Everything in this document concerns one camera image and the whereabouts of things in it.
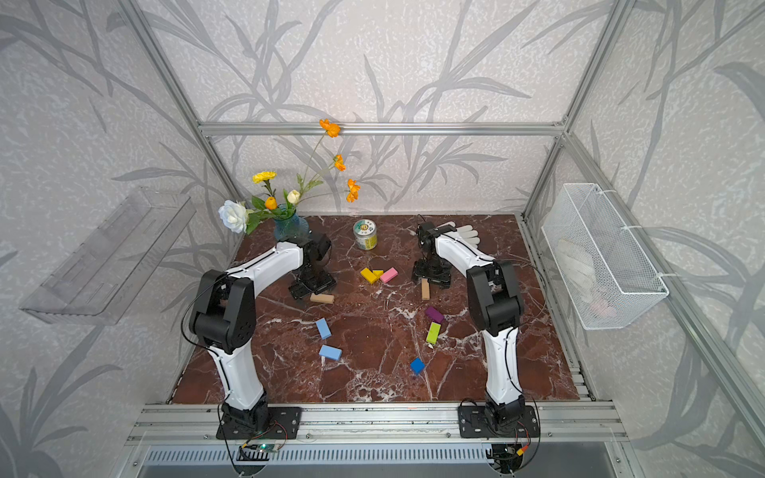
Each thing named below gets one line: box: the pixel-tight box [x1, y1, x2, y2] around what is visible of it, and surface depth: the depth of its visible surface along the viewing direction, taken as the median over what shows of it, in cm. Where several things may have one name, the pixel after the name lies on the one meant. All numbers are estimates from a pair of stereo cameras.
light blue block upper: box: [315, 317, 332, 340], surface depth 91 cm
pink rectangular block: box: [380, 266, 399, 284], surface depth 104 cm
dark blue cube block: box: [410, 357, 426, 376], surface depth 84 cm
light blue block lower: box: [318, 344, 343, 362], surface depth 87 cm
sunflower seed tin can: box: [352, 218, 378, 251], surface depth 107 cm
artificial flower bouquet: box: [218, 118, 361, 236], surface depth 88 cm
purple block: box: [425, 305, 445, 323], surface depth 95 cm
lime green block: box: [426, 321, 442, 345], surface depth 90 cm
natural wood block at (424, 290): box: [421, 278, 430, 301], surface depth 98 cm
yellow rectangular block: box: [359, 267, 378, 285], surface depth 104 cm
